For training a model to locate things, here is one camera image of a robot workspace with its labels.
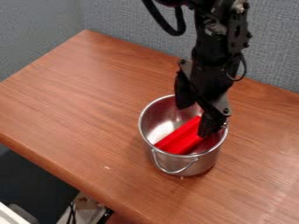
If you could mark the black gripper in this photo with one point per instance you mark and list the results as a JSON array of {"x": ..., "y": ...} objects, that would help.
[{"x": 202, "y": 84}]

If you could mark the metal pot with handles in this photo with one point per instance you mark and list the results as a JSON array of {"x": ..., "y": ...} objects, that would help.
[{"x": 160, "y": 118}]

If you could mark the red rectangular block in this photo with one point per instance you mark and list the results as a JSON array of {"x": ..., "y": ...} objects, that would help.
[{"x": 182, "y": 139}]

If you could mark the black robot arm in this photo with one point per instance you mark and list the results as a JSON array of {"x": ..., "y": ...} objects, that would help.
[{"x": 217, "y": 64}]

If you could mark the white object bottom left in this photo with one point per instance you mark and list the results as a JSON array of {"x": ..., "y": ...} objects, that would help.
[{"x": 9, "y": 217}]

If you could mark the metal table leg frame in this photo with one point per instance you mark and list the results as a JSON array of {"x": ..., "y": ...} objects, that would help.
[{"x": 85, "y": 211}]

